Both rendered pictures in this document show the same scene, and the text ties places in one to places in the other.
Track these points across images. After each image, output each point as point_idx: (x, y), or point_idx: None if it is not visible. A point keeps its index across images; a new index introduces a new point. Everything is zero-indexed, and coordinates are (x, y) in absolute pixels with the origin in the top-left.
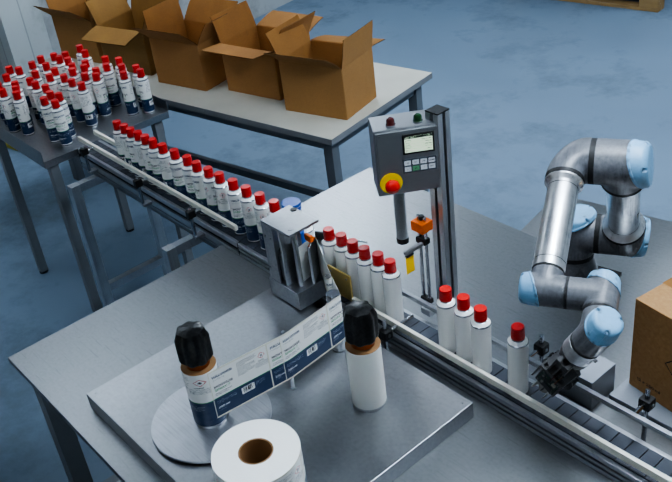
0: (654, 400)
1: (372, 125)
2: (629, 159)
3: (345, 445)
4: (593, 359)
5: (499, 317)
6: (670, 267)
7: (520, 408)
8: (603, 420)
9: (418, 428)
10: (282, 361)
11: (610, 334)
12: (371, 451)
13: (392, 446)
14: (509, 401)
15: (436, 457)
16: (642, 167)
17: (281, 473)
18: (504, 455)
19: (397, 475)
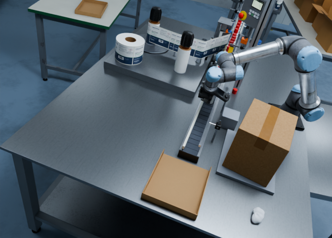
0: (219, 126)
1: None
2: (302, 50)
3: (157, 68)
4: (207, 87)
5: (247, 99)
6: (324, 145)
7: (200, 103)
8: (209, 124)
9: (174, 82)
10: (174, 42)
11: (208, 74)
12: (158, 73)
13: (163, 77)
14: (201, 100)
15: (169, 92)
16: (303, 56)
17: (124, 44)
18: (180, 107)
19: (155, 84)
